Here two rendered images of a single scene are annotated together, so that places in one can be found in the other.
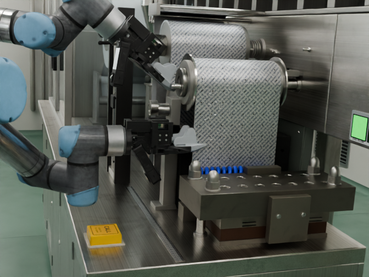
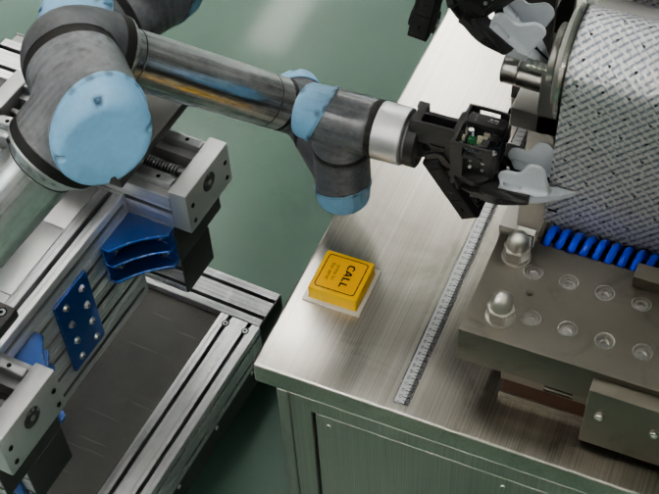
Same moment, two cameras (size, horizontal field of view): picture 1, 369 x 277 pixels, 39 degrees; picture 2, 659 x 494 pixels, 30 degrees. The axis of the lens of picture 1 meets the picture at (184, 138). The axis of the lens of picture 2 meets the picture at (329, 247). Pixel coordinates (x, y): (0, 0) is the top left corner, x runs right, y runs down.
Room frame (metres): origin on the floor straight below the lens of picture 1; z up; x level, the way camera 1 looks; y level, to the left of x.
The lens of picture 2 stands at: (0.37, -0.52, 2.22)
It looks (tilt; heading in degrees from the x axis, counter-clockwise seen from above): 51 degrees down; 44
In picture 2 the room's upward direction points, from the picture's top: 3 degrees counter-clockwise
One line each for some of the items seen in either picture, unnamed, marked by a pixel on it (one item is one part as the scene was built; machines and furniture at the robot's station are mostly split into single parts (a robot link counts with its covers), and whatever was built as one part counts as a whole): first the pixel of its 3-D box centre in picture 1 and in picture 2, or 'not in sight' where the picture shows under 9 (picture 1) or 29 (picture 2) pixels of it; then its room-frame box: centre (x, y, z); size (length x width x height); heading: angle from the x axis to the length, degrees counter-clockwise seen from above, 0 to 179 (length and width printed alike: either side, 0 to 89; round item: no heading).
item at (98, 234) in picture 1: (104, 234); (341, 279); (1.12, 0.17, 0.91); 0.07 x 0.07 x 0.02; 18
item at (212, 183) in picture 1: (213, 179); (501, 305); (1.13, -0.07, 1.05); 0.04 x 0.04 x 0.04
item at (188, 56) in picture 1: (186, 82); (574, 57); (1.34, 0.00, 1.25); 0.15 x 0.01 x 0.15; 18
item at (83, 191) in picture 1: (77, 180); (337, 164); (1.21, 0.26, 1.01); 0.11 x 0.08 x 0.11; 64
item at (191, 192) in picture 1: (266, 192); (638, 342); (1.22, -0.21, 1.00); 0.40 x 0.16 x 0.06; 108
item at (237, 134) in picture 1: (235, 138); (646, 201); (1.32, -0.13, 1.11); 0.23 x 0.01 x 0.18; 108
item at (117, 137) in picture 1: (115, 140); (397, 132); (1.23, 0.17, 1.11); 0.08 x 0.05 x 0.08; 18
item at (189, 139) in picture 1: (190, 139); (535, 180); (1.27, -0.02, 1.12); 0.09 x 0.03 x 0.06; 107
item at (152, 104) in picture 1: (152, 107); (511, 68); (1.35, 0.09, 1.18); 0.04 x 0.02 x 0.04; 18
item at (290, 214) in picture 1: (288, 219); (627, 423); (1.14, -0.25, 0.96); 0.10 x 0.03 x 0.11; 108
